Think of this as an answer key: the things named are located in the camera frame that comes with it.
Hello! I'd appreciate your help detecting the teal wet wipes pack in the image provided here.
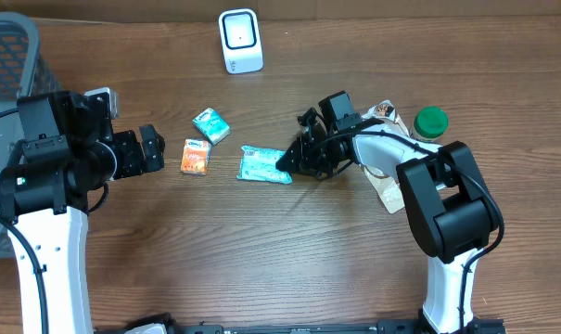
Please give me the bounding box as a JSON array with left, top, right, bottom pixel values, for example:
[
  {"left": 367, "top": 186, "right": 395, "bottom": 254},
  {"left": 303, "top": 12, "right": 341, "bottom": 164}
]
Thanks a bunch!
[{"left": 236, "top": 146, "right": 292, "bottom": 185}]

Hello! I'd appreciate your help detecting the orange tissue pack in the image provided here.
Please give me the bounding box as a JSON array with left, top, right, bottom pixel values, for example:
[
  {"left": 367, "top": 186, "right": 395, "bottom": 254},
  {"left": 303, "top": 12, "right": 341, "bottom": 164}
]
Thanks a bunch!
[{"left": 180, "top": 139, "right": 211, "bottom": 175}]

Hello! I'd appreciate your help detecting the teal tissue pack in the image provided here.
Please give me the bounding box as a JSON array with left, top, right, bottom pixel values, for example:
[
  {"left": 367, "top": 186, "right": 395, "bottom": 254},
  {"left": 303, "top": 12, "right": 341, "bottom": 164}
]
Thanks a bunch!
[{"left": 193, "top": 108, "right": 231, "bottom": 145}]

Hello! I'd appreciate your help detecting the clear plastic snack bag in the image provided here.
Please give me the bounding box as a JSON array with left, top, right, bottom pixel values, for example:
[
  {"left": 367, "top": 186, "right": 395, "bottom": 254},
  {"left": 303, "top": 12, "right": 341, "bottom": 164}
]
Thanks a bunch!
[{"left": 361, "top": 100, "right": 410, "bottom": 214}]

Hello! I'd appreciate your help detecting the green lid jar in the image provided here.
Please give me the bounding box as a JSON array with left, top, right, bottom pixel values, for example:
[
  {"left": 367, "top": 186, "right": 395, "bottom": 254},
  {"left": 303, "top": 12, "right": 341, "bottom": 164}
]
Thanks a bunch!
[{"left": 411, "top": 106, "right": 449, "bottom": 142}]

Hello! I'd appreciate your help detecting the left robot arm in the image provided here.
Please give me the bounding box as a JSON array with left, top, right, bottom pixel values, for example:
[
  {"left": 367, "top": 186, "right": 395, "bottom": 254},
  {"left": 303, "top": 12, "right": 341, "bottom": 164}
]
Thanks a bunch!
[{"left": 0, "top": 88, "right": 165, "bottom": 333}]

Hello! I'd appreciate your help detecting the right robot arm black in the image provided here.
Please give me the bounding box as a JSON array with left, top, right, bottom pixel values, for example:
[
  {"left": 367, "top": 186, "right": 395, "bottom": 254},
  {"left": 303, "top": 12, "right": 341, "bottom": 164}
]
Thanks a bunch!
[{"left": 276, "top": 91, "right": 505, "bottom": 333}]

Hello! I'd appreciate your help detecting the white barcode scanner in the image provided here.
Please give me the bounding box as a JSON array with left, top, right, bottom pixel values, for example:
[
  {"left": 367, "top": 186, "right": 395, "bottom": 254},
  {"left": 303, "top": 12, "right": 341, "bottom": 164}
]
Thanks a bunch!
[{"left": 218, "top": 8, "right": 263, "bottom": 74}]

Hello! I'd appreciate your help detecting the grey plastic mesh basket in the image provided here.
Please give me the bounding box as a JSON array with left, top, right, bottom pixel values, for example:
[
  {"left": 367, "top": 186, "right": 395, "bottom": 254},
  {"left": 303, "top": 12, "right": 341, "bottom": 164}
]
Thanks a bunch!
[{"left": 0, "top": 11, "right": 63, "bottom": 260}]

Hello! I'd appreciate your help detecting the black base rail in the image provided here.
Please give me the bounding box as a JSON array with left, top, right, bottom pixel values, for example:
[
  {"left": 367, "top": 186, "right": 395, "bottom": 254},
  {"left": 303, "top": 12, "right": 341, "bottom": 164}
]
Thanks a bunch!
[{"left": 94, "top": 313, "right": 508, "bottom": 334}]

